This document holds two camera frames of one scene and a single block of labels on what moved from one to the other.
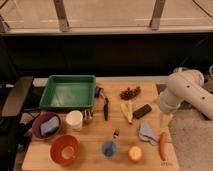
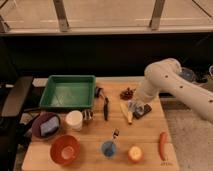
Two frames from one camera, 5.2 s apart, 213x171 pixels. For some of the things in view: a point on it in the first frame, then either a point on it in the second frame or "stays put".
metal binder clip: (87, 114) stays put
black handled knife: (99, 93) stays put
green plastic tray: (68, 91) stays put
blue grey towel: (146, 133) → (135, 107)
